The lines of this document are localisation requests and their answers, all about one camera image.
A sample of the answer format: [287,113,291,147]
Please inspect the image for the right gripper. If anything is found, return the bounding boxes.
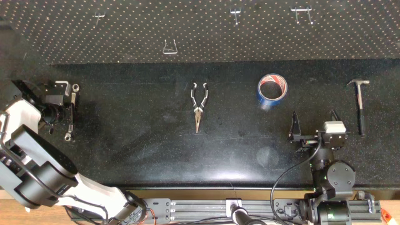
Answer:
[287,109,349,153]

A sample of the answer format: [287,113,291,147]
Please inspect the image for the roll of blue tape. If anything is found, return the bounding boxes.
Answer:
[256,73,288,111]

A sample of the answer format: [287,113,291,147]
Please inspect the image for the black and white pliers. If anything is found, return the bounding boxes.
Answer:
[190,82,209,134]

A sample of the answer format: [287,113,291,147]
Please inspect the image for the wrench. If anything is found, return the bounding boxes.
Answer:
[64,83,80,142]

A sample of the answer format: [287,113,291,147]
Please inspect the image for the black pegboard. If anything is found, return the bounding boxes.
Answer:
[0,0,400,66]

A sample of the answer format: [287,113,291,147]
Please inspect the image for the hammer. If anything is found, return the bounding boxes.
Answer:
[346,77,371,138]

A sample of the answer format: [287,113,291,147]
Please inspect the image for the metal hook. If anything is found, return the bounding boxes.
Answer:
[289,6,314,25]
[162,39,179,55]
[93,11,107,28]
[229,7,242,26]

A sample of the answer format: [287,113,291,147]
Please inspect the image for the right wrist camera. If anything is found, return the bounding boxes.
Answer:
[321,121,347,134]

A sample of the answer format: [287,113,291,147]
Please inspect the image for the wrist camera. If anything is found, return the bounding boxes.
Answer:
[55,80,72,97]
[321,121,347,134]

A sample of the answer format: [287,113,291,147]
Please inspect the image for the black cable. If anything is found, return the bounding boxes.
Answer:
[269,137,323,225]

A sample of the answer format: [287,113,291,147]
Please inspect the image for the mounting rail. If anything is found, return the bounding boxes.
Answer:
[134,196,384,225]

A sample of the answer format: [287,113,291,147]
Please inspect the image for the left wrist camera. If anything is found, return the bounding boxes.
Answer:
[55,80,72,97]

